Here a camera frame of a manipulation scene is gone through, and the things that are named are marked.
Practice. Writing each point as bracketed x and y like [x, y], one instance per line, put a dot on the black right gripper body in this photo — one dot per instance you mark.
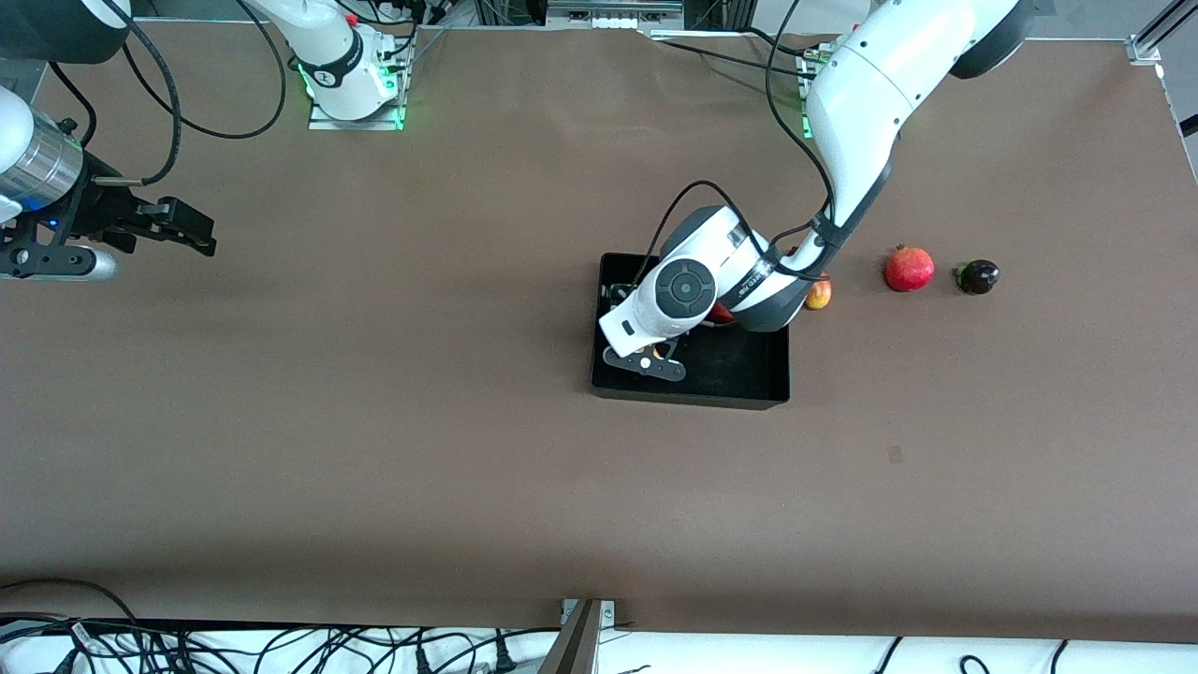
[101, 212]

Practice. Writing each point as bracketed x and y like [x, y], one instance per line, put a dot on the red apple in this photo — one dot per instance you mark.
[721, 315]

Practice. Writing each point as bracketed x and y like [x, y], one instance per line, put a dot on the black plastic box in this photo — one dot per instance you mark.
[739, 365]

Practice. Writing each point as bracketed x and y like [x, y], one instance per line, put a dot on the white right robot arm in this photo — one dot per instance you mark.
[328, 47]

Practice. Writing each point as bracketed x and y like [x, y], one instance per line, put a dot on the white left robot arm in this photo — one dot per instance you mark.
[683, 290]

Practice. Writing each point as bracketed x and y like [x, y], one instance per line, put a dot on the white power strip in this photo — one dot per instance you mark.
[613, 14]

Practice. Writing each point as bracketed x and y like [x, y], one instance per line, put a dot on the red yellow mango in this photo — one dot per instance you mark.
[820, 295]

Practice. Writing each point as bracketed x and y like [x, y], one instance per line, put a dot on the red pomegranate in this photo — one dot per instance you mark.
[910, 269]

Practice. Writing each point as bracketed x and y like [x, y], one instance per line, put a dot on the dark purple mangosteen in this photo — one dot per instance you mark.
[978, 277]

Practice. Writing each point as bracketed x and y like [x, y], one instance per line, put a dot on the silver mounting bracket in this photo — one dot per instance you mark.
[606, 613]

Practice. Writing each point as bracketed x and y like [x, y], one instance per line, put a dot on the grey camera post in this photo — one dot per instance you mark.
[573, 651]

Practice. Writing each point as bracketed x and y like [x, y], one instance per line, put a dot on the silver table corner bracket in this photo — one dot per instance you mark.
[1144, 49]

